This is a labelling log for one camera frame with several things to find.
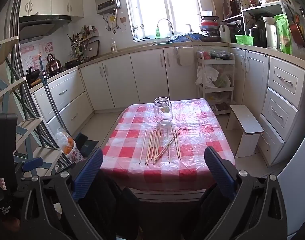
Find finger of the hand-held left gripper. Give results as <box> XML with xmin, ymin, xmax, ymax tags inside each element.
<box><xmin>15</xmin><ymin>156</ymin><xmax>44</xmax><ymax>180</ymax></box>

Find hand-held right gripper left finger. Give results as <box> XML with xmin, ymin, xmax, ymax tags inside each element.
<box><xmin>20</xmin><ymin>147</ymin><xmax>118</xmax><ymax>240</ymax></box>

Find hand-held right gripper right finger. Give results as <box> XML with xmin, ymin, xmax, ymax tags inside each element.
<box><xmin>200</xmin><ymin>146</ymin><xmax>290</xmax><ymax>240</ymax></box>

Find bunch of wooden chopsticks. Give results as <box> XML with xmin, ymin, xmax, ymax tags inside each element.
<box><xmin>139</xmin><ymin>127</ymin><xmax>182</xmax><ymax>166</ymax></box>

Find clear glass jar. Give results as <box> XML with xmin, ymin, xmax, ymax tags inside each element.
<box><xmin>154</xmin><ymin>97</ymin><xmax>173</xmax><ymax>127</ymax></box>

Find black floor scale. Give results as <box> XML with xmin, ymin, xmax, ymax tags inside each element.
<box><xmin>74</xmin><ymin>132</ymin><xmax>99</xmax><ymax>158</ymax></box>

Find bag of oranges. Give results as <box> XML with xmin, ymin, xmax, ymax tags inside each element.
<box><xmin>54</xmin><ymin>127</ymin><xmax>84</xmax><ymax>165</ymax></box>

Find wooden step ladder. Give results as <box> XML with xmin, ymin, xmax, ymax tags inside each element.
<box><xmin>0</xmin><ymin>36</ymin><xmax>63</xmax><ymax>177</ymax></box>

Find red checkered plastic tablecloth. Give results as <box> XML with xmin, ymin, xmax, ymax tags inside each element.
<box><xmin>100</xmin><ymin>98</ymin><xmax>236</xmax><ymax>193</ymax></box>

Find small white stool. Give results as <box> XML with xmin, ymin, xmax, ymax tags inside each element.
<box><xmin>226</xmin><ymin>104</ymin><xmax>265</xmax><ymax>159</ymax></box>

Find white drawer cabinet under stove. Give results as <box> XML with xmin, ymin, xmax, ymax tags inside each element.
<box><xmin>32</xmin><ymin>69</ymin><xmax>94</xmax><ymax>132</ymax></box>

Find white rolling storage cart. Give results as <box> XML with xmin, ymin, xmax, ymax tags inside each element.
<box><xmin>196</xmin><ymin>50</ymin><xmax>236</xmax><ymax>114</ymax></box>

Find black wok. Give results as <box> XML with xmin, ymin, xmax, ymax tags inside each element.
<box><xmin>25</xmin><ymin>67</ymin><xmax>40</xmax><ymax>85</ymax></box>

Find white plastic bag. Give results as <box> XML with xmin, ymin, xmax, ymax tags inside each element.
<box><xmin>195</xmin><ymin>66</ymin><xmax>231</xmax><ymax>88</ymax></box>

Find white two-door base cabinet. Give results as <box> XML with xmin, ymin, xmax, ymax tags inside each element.
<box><xmin>229</xmin><ymin>46</ymin><xmax>270</xmax><ymax>112</ymax></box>

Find copper kettle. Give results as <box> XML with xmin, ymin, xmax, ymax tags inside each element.
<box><xmin>45</xmin><ymin>53</ymin><xmax>62</xmax><ymax>74</ymax></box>

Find white sink base cabinets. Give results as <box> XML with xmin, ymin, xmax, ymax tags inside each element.
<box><xmin>78</xmin><ymin>45</ymin><xmax>201</xmax><ymax>111</ymax></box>

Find white hanging door bin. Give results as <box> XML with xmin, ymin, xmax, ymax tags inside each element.
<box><xmin>174</xmin><ymin>45</ymin><xmax>195</xmax><ymax>67</ymax></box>

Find green plastic basket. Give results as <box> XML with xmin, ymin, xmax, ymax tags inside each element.
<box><xmin>235</xmin><ymin>34</ymin><xmax>254</xmax><ymax>46</ymax></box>

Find black range hood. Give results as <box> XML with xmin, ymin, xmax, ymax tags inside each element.
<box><xmin>19</xmin><ymin>15</ymin><xmax>72</xmax><ymax>41</ymax></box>

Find blue crumpled bag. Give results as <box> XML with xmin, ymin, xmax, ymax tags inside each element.
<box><xmin>168</xmin><ymin>32</ymin><xmax>204</xmax><ymax>43</ymax></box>

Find black pot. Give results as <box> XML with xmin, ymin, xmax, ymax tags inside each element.
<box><xmin>248</xmin><ymin>27</ymin><xmax>267</xmax><ymax>48</ymax></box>

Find stack of pots and bowls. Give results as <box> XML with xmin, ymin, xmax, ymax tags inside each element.
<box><xmin>199</xmin><ymin>14</ymin><xmax>222</xmax><ymax>42</ymax></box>

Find white electric kettle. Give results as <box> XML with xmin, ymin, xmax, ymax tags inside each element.
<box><xmin>263</xmin><ymin>16</ymin><xmax>281</xmax><ymax>51</ymax></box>

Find black microwave oven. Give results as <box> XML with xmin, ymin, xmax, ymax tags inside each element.
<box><xmin>222</xmin><ymin>14</ymin><xmax>244</xmax><ymax>37</ymax></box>

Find green packet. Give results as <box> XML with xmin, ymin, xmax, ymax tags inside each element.
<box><xmin>274</xmin><ymin>13</ymin><xmax>292</xmax><ymax>55</ymax></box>

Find chrome kitchen faucet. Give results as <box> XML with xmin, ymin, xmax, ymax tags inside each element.
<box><xmin>157</xmin><ymin>18</ymin><xmax>175</xmax><ymax>38</ymax></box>

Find hanging copper pan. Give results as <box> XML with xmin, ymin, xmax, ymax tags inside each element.
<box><xmin>289</xmin><ymin>22</ymin><xmax>305</xmax><ymax>47</ymax></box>

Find white countertop shelf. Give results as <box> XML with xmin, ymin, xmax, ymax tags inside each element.
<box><xmin>241</xmin><ymin>0</ymin><xmax>290</xmax><ymax>37</ymax></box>

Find kitchen window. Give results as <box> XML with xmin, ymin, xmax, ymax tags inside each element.
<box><xmin>123</xmin><ymin>0</ymin><xmax>216</xmax><ymax>42</ymax></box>

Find blue handled mop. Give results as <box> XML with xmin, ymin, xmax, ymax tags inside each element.
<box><xmin>38</xmin><ymin>52</ymin><xmax>68</xmax><ymax>137</ymax></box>

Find pink wall stickers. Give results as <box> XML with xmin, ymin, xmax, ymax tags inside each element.
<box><xmin>19</xmin><ymin>41</ymin><xmax>53</xmax><ymax>71</ymax></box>

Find wall utensil rack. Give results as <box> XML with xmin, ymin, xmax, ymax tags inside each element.
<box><xmin>67</xmin><ymin>31</ymin><xmax>100</xmax><ymax>61</ymax></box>

